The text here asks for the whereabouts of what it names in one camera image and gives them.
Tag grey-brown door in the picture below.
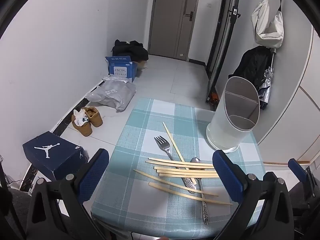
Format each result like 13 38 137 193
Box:
148 0 202 61

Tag orange and black tool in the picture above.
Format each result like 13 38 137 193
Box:
206 90 218 105

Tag blue cardboard box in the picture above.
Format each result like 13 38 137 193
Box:
105 55 138 83

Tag black framed glass door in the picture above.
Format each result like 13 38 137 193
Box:
205 0 244 103

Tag black backpack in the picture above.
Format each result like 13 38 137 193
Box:
112 39 149 62

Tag white utensil holder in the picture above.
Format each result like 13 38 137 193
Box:
206 76 260 153

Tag pile of wooden chopsticks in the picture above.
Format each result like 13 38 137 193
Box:
133 122 233 205

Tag navy shoe box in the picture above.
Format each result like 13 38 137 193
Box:
22 131 85 182

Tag black jacket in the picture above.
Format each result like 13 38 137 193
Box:
228 45 273 98

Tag white socks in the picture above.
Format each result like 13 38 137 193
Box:
74 108 90 127

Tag tan shoe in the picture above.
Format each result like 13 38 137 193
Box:
84 106 103 128
71 109 93 137

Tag silver folded umbrella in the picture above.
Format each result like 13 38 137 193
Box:
258 52 275 109

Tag steel spoon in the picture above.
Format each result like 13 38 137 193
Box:
190 157 210 225

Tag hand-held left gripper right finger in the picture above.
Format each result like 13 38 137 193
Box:
212 150 294 240

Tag white plastic wrapper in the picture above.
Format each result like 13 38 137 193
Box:
102 76 130 83

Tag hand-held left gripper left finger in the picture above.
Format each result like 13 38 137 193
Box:
26 148 110 240

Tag teal checked tablecloth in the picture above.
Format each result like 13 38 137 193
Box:
90 97 265 233

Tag grey plastic parcel bag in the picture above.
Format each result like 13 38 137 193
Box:
85 80 136 112

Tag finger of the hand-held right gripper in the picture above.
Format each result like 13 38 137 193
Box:
287 158 308 184

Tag steel fork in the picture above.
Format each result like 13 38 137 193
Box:
154 135 198 194

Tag white hanging bag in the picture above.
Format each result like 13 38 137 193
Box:
251 0 285 48

